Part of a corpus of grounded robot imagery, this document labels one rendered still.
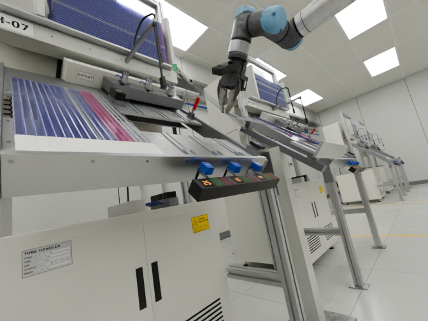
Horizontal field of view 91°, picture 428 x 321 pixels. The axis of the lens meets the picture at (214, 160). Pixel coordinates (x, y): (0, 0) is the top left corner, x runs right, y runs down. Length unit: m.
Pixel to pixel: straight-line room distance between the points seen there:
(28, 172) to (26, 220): 1.96
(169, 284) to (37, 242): 0.41
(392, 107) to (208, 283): 7.77
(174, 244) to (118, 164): 0.48
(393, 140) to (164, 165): 7.84
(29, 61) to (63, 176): 0.88
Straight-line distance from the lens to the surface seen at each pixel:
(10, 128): 0.53
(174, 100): 1.07
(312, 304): 1.16
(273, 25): 0.78
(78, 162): 0.41
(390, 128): 8.15
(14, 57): 1.25
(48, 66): 1.25
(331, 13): 0.86
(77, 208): 2.40
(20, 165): 0.40
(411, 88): 8.31
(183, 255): 0.86
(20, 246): 0.71
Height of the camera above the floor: 0.62
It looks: 10 degrees up
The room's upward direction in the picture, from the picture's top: 10 degrees counter-clockwise
